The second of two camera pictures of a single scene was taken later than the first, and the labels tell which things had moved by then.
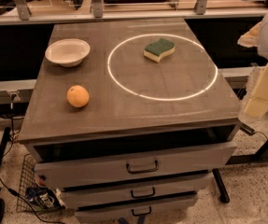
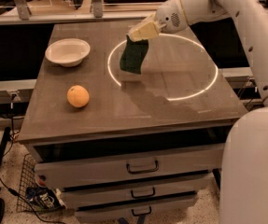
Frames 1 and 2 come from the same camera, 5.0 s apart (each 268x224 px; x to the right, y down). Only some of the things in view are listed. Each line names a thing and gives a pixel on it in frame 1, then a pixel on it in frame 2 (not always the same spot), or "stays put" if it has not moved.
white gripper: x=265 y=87 to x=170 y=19
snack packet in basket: x=45 y=198 stays put
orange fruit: x=77 y=96 stays put
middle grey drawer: x=105 y=193 stays put
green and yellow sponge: x=155 y=50 to x=133 y=55
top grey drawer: x=193 y=161 stays put
